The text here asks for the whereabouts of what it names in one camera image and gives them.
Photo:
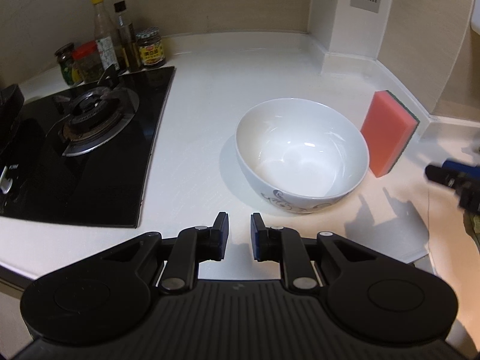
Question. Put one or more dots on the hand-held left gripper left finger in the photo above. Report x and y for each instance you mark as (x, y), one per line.
(222, 238)

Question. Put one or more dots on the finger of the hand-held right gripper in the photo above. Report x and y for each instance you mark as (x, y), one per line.
(452, 165)
(439, 176)

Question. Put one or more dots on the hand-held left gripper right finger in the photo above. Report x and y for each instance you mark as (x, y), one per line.
(256, 238)

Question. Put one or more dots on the pink sponge with green backing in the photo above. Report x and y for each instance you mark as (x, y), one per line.
(388, 131)

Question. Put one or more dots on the white ceramic bowl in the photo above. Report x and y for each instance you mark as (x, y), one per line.
(302, 150)

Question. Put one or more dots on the black glass gas stove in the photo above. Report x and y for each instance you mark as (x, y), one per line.
(93, 180)

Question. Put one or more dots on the gas burner with pot support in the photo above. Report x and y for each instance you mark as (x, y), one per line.
(93, 114)

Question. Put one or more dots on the yellow label sauce jar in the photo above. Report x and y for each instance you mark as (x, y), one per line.
(150, 50)

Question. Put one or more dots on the black cap dark bottle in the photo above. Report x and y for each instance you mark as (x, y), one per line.
(127, 41)

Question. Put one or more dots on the red lid spice jar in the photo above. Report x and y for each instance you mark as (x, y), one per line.
(88, 63)

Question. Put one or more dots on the stove control knob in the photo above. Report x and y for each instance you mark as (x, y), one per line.
(5, 182)

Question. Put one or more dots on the yellow cap sauce bottle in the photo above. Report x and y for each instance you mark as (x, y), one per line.
(105, 41)

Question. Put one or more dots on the black lid green jar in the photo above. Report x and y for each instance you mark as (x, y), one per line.
(66, 65)

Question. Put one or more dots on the black pan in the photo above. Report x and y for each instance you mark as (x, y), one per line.
(9, 101)

